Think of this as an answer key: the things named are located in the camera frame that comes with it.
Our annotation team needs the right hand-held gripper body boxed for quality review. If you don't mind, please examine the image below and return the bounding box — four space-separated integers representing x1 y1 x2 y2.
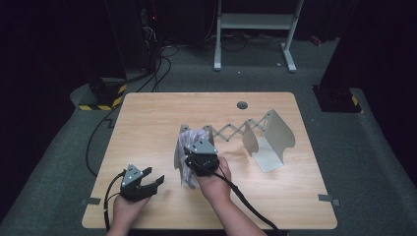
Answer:
183 138 221 178

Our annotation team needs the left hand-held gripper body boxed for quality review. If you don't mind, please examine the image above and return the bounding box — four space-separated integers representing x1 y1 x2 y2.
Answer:
119 163 159 203

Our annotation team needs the striped purple cloth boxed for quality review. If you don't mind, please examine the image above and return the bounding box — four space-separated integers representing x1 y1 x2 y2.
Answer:
177 128 209 191

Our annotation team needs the grey metal expandable book rack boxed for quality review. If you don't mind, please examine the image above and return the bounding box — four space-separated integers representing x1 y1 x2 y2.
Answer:
173 108 297 189

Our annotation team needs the person's left hand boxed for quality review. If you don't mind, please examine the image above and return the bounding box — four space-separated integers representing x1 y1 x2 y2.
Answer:
112 195 150 231

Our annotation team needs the person's right hand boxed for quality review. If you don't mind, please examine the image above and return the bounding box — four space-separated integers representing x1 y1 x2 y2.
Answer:
196 155 233 205

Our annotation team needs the grey tape strip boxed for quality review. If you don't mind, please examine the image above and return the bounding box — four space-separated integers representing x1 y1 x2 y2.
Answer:
317 193 341 207
81 197 101 207

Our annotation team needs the black yellow striped stand base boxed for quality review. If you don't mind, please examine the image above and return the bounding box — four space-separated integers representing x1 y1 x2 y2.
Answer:
78 76 129 112

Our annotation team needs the dark equipment rack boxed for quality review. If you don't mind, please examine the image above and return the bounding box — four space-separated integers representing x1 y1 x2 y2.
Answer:
104 0 164 73

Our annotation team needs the black stand base yellow corner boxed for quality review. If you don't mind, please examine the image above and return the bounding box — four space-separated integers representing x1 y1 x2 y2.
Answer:
312 85 364 114

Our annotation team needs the white metal stand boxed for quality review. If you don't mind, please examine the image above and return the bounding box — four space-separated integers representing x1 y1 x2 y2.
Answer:
212 0 305 74

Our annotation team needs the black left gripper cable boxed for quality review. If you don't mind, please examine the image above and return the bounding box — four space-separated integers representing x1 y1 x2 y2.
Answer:
103 169 128 231

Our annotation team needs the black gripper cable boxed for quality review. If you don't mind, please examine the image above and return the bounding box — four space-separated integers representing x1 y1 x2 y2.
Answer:
211 169 283 236
103 169 128 231

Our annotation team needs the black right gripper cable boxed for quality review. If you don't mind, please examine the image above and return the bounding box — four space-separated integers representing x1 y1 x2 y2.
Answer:
211 169 283 236

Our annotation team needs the black floor cable bundle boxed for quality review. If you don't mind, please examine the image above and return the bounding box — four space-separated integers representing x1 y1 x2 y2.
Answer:
136 43 181 93

